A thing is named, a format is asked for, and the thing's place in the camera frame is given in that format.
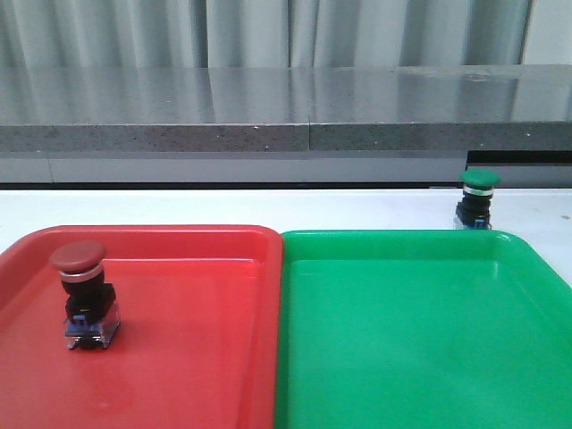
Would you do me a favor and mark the red plastic tray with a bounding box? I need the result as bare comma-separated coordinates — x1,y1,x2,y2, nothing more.
1,225,283,428

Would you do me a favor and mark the grey pleated curtain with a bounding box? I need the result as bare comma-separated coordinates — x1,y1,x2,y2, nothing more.
1,1,533,69

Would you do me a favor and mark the red mushroom push button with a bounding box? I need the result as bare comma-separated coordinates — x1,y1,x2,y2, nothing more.
50,240,121,350

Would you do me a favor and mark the green plastic tray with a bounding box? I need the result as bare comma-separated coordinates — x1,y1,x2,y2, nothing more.
274,230,571,428

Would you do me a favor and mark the green mushroom push button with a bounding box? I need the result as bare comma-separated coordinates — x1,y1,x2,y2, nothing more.
454,169,500,230

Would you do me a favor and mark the grey stone countertop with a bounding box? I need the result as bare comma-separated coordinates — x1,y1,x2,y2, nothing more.
1,65,571,188

